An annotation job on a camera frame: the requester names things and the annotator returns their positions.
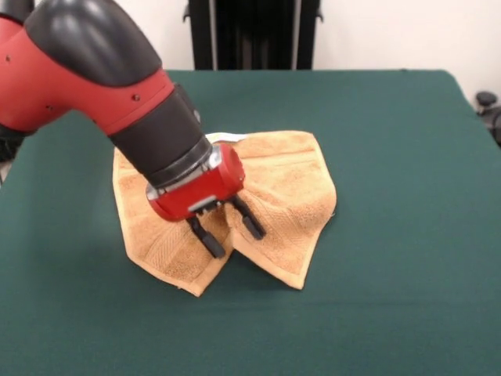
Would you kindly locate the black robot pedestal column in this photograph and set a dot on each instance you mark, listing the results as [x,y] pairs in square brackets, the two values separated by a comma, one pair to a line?
[258,35]

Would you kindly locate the dark green table cloth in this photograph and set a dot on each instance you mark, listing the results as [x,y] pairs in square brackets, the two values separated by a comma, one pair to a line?
[372,235]

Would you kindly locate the tan terry towel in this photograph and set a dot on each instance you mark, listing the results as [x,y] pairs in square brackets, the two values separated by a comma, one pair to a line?
[282,188]

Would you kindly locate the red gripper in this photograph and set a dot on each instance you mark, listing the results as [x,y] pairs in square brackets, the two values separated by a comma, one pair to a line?
[203,188]

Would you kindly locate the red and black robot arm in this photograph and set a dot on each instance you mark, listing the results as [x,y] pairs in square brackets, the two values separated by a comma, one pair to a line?
[78,70]

